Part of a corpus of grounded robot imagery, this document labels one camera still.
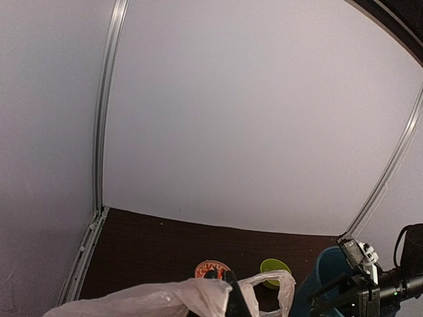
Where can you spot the left aluminium frame post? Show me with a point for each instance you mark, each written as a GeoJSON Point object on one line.
{"type": "Point", "coordinates": [115, 27]}

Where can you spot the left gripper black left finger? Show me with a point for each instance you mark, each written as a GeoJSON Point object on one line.
{"type": "Point", "coordinates": [211, 274]}

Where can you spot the right aluminium frame post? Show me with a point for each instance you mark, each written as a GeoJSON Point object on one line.
{"type": "Point", "coordinates": [394, 163]}

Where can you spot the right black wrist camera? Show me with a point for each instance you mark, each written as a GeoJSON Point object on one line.
{"type": "Point", "coordinates": [361, 257]}

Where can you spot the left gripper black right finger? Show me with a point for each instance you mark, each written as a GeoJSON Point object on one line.
{"type": "Point", "coordinates": [236, 306]}

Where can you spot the aluminium frame post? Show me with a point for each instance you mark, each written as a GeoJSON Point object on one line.
{"type": "Point", "coordinates": [394, 163]}
{"type": "Point", "coordinates": [115, 27]}

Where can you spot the blue plastic trash bin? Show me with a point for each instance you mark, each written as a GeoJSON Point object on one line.
{"type": "Point", "coordinates": [330, 264]}

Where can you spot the red patterned white bowl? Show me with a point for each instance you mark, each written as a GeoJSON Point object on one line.
{"type": "Point", "coordinates": [207, 265]}

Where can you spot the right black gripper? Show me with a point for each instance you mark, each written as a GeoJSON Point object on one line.
{"type": "Point", "coordinates": [358, 296]}

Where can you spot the pink plastic trash bag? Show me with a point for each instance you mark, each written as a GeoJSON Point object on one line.
{"type": "Point", "coordinates": [192, 297]}

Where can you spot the green plastic bowl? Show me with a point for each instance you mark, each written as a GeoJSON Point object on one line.
{"type": "Point", "coordinates": [273, 264]}

